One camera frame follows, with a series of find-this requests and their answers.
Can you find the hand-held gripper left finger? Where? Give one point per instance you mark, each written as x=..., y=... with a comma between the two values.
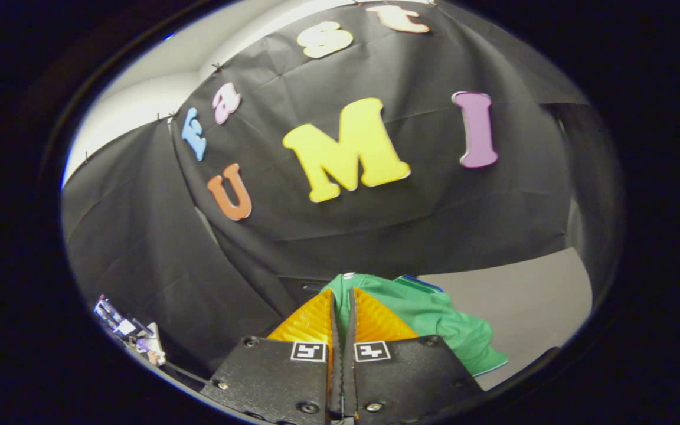
x=275, y=378

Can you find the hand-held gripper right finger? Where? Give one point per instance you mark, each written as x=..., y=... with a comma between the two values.
x=411, y=378

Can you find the green polo shirt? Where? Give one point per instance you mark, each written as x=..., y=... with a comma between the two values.
x=440, y=319

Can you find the grey cabinet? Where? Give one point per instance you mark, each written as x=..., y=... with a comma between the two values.
x=529, y=295

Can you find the black backdrop cloth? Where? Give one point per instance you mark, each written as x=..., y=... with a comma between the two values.
x=375, y=230

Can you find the small cluttered items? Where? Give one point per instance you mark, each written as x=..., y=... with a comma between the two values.
x=130, y=330

